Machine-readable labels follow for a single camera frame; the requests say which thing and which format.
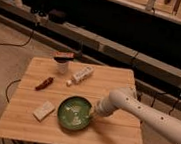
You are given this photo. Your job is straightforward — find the black floor cable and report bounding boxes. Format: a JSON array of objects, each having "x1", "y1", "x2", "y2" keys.
[{"x1": 0, "y1": 16, "x2": 38, "y2": 53}]

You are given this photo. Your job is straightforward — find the brown brush on cup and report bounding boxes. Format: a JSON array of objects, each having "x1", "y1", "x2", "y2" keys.
[{"x1": 54, "y1": 52, "x2": 74, "y2": 61}]

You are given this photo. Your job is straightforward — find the clear plastic cup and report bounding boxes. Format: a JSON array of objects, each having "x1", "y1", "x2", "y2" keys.
[{"x1": 57, "y1": 60, "x2": 69, "y2": 75}]

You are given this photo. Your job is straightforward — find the beige sponge block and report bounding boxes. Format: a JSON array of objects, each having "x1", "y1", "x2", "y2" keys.
[{"x1": 33, "y1": 101, "x2": 56, "y2": 122}]

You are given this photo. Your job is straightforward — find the green ceramic bowl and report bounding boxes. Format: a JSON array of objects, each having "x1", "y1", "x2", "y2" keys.
[{"x1": 57, "y1": 96, "x2": 92, "y2": 131}]

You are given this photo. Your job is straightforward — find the white tube bottle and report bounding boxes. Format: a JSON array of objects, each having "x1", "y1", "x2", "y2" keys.
[{"x1": 66, "y1": 66, "x2": 94, "y2": 87}]

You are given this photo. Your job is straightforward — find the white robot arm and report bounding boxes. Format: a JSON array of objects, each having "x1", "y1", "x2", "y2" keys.
[{"x1": 93, "y1": 87, "x2": 181, "y2": 144}]

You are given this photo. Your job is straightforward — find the red chili pepper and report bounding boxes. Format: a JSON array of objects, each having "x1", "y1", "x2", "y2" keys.
[{"x1": 35, "y1": 77, "x2": 54, "y2": 91}]

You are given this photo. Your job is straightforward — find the black round object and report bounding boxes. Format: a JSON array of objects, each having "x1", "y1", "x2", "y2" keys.
[{"x1": 48, "y1": 9, "x2": 67, "y2": 24}]

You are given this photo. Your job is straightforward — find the wooden table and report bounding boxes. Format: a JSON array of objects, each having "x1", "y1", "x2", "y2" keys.
[{"x1": 0, "y1": 57, "x2": 143, "y2": 144}]

